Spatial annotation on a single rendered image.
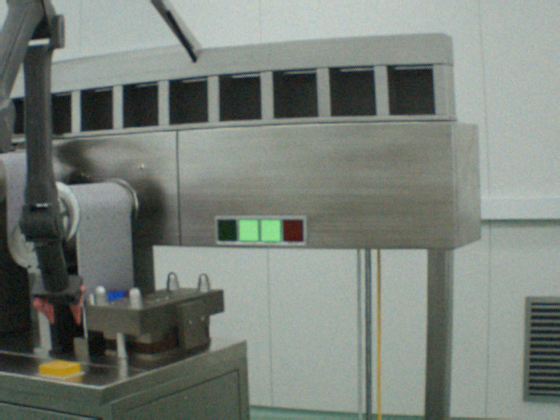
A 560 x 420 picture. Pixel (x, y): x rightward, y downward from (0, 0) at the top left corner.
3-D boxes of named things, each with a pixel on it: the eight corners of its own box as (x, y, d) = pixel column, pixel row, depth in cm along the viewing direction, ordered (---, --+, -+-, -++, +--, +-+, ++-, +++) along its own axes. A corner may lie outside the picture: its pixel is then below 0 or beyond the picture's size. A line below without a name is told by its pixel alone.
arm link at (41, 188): (6, 18, 182) (58, 12, 181) (16, 19, 188) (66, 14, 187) (14, 237, 187) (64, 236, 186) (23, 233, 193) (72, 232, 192)
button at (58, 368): (39, 375, 214) (38, 364, 214) (58, 369, 220) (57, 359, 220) (62, 378, 211) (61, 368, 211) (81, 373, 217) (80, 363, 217)
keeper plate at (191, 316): (179, 349, 243) (176, 305, 242) (199, 342, 252) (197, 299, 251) (187, 349, 242) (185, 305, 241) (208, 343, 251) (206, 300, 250)
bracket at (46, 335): (32, 353, 240) (24, 232, 238) (48, 349, 246) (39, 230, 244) (47, 355, 238) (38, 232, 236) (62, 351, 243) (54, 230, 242)
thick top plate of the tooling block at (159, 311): (87, 329, 235) (85, 305, 235) (172, 308, 271) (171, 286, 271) (140, 335, 228) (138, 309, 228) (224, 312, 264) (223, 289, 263)
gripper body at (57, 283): (39, 282, 202) (32, 253, 198) (84, 282, 201) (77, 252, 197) (32, 300, 196) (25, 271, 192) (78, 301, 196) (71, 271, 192)
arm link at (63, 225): (17, 218, 187) (56, 217, 187) (31, 187, 197) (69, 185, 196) (29, 268, 194) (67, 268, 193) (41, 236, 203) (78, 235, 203)
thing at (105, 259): (81, 306, 240) (76, 231, 239) (133, 295, 261) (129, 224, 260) (82, 306, 240) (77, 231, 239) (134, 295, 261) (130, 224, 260)
